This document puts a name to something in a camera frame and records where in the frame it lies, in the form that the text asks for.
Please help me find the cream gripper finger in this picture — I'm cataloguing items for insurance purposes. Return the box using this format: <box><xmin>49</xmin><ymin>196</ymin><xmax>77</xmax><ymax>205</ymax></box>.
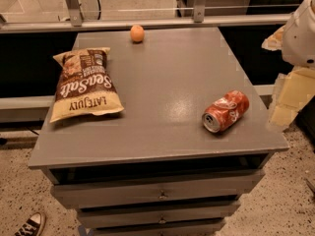
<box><xmin>268</xmin><ymin>66</ymin><xmax>315</xmax><ymax>129</ymax></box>
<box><xmin>261</xmin><ymin>27</ymin><xmax>284</xmax><ymax>51</ymax></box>

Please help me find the brown Late July chip bag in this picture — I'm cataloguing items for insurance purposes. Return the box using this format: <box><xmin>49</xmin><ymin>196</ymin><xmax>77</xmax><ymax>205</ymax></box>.
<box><xmin>50</xmin><ymin>47</ymin><xmax>124</xmax><ymax>123</ymax></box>

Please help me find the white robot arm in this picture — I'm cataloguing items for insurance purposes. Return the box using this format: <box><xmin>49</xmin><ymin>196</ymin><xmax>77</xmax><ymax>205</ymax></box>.
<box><xmin>262</xmin><ymin>0</ymin><xmax>315</xmax><ymax>131</ymax></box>

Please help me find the red crushed soda can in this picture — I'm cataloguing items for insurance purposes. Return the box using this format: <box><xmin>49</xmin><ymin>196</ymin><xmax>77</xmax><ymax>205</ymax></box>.
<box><xmin>202</xmin><ymin>90</ymin><xmax>249</xmax><ymax>133</ymax></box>

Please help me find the top grey drawer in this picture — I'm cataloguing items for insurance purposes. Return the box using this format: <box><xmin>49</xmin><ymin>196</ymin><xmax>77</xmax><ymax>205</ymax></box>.
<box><xmin>52</xmin><ymin>169</ymin><xmax>265</xmax><ymax>208</ymax></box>

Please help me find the grey drawer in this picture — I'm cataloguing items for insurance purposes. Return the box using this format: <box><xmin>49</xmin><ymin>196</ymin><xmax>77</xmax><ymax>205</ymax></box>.
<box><xmin>94</xmin><ymin>219</ymin><xmax>225</xmax><ymax>236</ymax></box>
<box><xmin>52</xmin><ymin>169</ymin><xmax>265</xmax><ymax>208</ymax></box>
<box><xmin>78</xmin><ymin>200</ymin><xmax>240</xmax><ymax>228</ymax></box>

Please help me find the orange fruit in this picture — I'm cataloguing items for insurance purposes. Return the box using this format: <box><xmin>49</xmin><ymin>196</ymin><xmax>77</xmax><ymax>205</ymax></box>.
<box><xmin>130</xmin><ymin>25</ymin><xmax>145</xmax><ymax>42</ymax></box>

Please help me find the grey drawer cabinet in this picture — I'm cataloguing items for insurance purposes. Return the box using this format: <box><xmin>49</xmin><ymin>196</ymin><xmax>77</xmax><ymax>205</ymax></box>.
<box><xmin>28</xmin><ymin>27</ymin><xmax>290</xmax><ymax>236</ymax></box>

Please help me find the bottom grey drawer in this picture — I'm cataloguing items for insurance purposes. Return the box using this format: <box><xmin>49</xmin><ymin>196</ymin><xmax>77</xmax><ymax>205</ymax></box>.
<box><xmin>94</xmin><ymin>219</ymin><xmax>225</xmax><ymax>236</ymax></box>

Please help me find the middle grey drawer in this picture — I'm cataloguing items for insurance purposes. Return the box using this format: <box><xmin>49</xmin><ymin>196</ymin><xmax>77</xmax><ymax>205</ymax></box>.
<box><xmin>78</xmin><ymin>200</ymin><xmax>240</xmax><ymax>228</ymax></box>

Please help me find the black white sneaker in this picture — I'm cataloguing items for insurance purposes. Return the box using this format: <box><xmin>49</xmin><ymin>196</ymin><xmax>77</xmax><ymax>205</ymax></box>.
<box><xmin>14</xmin><ymin>212</ymin><xmax>45</xmax><ymax>236</ymax></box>

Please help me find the metal railing frame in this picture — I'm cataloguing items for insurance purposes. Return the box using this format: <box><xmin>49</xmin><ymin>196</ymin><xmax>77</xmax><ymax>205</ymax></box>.
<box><xmin>0</xmin><ymin>0</ymin><xmax>303</xmax><ymax>33</ymax></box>

